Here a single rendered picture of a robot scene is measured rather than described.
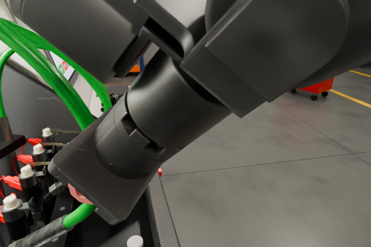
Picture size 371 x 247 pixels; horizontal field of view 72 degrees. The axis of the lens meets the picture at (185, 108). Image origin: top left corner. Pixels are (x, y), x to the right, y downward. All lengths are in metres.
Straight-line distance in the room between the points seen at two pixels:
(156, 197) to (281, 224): 1.46
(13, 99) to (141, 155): 0.60
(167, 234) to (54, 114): 0.41
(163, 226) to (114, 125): 0.44
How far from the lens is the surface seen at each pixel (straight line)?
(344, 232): 2.15
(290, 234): 1.98
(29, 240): 0.37
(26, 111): 0.75
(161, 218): 0.61
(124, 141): 0.17
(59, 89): 0.24
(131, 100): 0.16
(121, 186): 0.20
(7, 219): 0.48
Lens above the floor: 1.38
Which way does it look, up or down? 21 degrees down
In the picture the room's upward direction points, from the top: straight up
